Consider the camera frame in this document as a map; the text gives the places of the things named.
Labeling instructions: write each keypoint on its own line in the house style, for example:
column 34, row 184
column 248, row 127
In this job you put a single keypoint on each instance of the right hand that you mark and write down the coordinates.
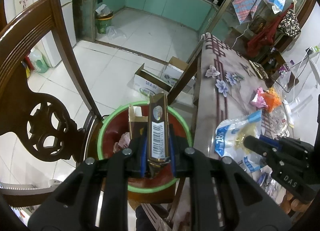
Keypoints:
column 291, row 204

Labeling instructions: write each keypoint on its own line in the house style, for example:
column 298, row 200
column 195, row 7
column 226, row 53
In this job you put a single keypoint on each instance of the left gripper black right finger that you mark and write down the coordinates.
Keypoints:
column 222, row 195

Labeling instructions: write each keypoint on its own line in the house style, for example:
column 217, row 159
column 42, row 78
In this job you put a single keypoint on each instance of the red hanging cloth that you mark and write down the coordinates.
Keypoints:
column 266, row 36

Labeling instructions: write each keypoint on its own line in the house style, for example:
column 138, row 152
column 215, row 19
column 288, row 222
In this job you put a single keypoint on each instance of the dark wooden chair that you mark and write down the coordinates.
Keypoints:
column 41, row 121

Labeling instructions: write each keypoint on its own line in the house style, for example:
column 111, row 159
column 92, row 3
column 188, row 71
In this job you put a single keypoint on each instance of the pink plastic bag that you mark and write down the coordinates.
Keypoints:
column 258, row 100

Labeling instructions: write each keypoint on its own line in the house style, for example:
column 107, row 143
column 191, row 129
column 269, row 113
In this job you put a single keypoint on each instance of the teal kitchen cabinets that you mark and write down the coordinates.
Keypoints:
column 194, row 14

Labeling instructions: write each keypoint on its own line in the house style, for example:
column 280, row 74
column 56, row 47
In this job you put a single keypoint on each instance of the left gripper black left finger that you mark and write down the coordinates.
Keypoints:
column 94, row 196

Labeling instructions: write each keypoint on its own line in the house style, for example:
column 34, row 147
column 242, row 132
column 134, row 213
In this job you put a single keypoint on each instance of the leopard print hanging bag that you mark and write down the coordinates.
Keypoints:
column 289, row 25

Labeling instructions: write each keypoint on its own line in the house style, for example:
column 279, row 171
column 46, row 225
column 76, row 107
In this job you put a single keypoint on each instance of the green kitchen trash bin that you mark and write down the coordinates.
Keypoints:
column 103, row 18

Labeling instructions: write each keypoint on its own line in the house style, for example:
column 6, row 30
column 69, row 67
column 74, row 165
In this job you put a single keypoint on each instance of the white cardboard box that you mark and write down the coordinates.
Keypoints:
column 147, row 83

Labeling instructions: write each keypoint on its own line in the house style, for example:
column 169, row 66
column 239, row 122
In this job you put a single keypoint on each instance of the orange plastic bag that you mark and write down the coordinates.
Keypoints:
column 272, row 99

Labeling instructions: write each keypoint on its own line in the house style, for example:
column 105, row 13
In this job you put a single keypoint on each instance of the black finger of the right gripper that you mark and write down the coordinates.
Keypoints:
column 263, row 145

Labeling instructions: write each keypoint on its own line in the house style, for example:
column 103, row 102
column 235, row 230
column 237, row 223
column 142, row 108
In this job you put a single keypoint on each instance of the white desk lamp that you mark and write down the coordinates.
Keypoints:
column 304, row 87

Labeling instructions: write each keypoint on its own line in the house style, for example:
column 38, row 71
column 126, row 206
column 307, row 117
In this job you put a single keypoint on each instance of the crushed clear plastic bottle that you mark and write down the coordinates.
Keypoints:
column 278, row 122

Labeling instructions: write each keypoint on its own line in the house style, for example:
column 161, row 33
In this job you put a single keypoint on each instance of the gold cigarette carton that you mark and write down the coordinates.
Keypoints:
column 158, row 151

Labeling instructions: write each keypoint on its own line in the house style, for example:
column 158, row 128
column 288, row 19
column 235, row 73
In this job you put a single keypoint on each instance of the white blue noodle bag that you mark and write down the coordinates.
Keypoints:
column 229, row 140

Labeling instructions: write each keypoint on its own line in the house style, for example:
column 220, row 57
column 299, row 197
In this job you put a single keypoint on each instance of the purple cap water bottle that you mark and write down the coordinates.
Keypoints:
column 285, row 70

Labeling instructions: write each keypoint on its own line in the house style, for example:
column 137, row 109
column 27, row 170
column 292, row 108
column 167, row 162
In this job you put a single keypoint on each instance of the red bin with green rim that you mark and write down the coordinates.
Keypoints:
column 116, row 124

